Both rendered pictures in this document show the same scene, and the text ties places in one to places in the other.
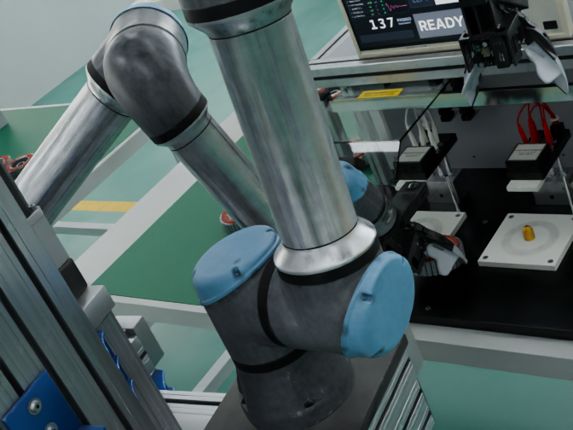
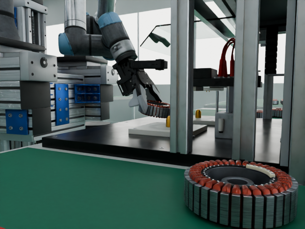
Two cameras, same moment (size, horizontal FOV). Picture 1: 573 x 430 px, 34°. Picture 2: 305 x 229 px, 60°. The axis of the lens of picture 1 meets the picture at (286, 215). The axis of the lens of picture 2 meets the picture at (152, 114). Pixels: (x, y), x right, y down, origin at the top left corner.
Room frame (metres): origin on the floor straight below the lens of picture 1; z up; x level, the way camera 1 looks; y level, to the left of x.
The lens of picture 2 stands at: (1.17, -0.99, 0.87)
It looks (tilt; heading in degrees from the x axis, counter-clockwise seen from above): 5 degrees down; 70
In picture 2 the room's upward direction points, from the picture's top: straight up
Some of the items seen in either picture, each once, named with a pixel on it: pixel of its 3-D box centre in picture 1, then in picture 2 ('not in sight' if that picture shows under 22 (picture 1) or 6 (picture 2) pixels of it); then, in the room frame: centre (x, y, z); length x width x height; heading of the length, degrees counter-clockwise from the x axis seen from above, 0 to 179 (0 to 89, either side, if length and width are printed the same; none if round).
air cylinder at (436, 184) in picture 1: (445, 185); not in sight; (1.70, -0.33, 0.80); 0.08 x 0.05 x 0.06; 44
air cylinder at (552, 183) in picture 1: (555, 185); (229, 123); (1.53, -0.50, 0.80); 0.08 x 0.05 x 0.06; 44
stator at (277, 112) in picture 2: not in sight; (278, 112); (2.13, -0.04, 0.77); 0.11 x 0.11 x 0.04
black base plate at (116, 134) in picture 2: (477, 240); (190, 129); (1.52, -0.32, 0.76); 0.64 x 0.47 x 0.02; 44
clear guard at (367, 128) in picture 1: (376, 124); (202, 39); (1.61, -0.22, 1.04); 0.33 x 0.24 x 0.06; 134
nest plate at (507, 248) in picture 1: (530, 240); (169, 129); (1.43, -0.39, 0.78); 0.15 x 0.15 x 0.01; 44
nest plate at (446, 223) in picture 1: (418, 235); (198, 119); (1.60, -0.22, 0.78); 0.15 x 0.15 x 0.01; 44
